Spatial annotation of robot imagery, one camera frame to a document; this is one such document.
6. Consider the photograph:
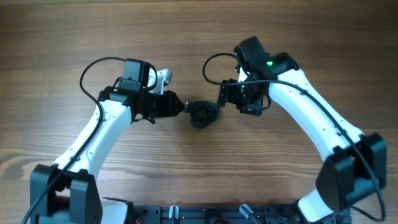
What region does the black cable bundle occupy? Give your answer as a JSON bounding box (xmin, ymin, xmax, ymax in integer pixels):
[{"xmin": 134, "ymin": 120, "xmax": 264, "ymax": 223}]
[{"xmin": 185, "ymin": 100, "xmax": 222, "ymax": 129}]

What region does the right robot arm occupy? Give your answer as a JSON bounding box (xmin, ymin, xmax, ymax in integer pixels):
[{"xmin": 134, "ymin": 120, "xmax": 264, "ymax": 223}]
[{"xmin": 218, "ymin": 36, "xmax": 387, "ymax": 223}]

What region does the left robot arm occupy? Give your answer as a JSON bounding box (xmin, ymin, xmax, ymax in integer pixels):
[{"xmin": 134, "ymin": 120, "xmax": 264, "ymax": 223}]
[{"xmin": 22, "ymin": 58, "xmax": 185, "ymax": 223}]

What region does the left camera cable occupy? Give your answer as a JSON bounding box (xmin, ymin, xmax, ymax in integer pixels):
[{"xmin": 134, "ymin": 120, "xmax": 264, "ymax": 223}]
[{"xmin": 21, "ymin": 57, "xmax": 158, "ymax": 224}]

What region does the camera cable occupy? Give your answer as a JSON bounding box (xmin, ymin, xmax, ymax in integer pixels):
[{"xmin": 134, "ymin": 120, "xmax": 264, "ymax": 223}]
[
  {"xmin": 21, "ymin": 57, "xmax": 158, "ymax": 224},
  {"xmin": 201, "ymin": 52, "xmax": 386, "ymax": 222}
]

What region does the right camera cable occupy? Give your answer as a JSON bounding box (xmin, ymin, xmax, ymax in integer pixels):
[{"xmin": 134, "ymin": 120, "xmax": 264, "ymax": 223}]
[{"xmin": 201, "ymin": 52, "xmax": 386, "ymax": 222}]

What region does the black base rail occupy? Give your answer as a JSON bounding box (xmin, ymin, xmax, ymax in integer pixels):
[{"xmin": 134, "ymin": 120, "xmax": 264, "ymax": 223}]
[{"xmin": 125, "ymin": 203, "xmax": 308, "ymax": 224}]

